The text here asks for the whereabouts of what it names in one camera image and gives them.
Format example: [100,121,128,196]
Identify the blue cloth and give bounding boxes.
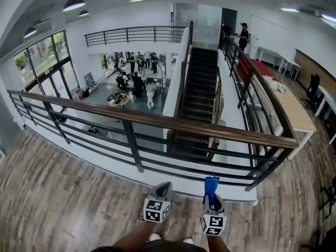
[204,175,220,202]

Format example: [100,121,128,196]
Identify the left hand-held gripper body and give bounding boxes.
[142,181,173,224]

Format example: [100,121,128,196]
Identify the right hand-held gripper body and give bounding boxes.
[199,213,228,237]

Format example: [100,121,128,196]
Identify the dark staircase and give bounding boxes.
[173,47,224,159]

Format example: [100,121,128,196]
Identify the long white desk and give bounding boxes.
[314,85,336,121]

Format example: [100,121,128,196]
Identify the white table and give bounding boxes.
[278,57,302,80]
[256,46,286,68]

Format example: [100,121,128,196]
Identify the ceiling air conditioner unit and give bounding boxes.
[299,7,323,16]

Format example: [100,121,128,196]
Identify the wooden railing with black bars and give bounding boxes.
[7,30,300,193]

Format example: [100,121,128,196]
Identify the person's left forearm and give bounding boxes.
[111,220,158,248]

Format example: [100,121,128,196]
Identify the black-framed glass entrance doors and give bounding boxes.
[13,30,80,101]

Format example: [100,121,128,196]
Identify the red table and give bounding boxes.
[237,56,276,83]

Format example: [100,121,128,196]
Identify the person's right forearm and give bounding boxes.
[206,235,232,252]

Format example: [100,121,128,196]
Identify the person's black shirt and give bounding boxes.
[89,241,211,252]

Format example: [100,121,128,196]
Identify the black metal balcony railing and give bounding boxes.
[83,26,190,47]

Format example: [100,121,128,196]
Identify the light wooden table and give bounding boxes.
[258,76,318,160]

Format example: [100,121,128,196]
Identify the round yellow-rimmed cart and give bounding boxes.
[106,92,130,107]

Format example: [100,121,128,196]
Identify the frosted glass partition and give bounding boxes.
[173,3,222,43]

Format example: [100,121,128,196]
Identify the black door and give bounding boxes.
[221,8,238,44]

